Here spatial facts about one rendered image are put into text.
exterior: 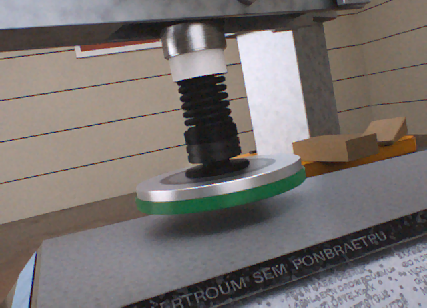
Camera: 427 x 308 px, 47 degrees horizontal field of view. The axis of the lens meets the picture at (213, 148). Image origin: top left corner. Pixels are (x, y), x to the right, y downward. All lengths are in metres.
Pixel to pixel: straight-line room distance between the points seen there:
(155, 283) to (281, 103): 1.02
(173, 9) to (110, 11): 0.07
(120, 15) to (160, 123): 6.27
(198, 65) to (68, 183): 6.06
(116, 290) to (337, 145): 0.82
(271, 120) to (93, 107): 5.32
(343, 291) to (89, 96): 6.28
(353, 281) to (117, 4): 0.36
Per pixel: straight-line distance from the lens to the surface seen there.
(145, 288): 0.43
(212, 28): 0.60
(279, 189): 0.55
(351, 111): 8.20
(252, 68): 1.45
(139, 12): 0.55
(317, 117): 1.42
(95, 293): 0.45
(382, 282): 0.47
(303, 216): 0.57
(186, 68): 0.60
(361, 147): 1.19
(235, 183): 0.53
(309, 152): 1.26
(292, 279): 0.44
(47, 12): 0.53
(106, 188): 6.67
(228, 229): 0.56
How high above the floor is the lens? 0.96
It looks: 5 degrees down
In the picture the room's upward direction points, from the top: 11 degrees counter-clockwise
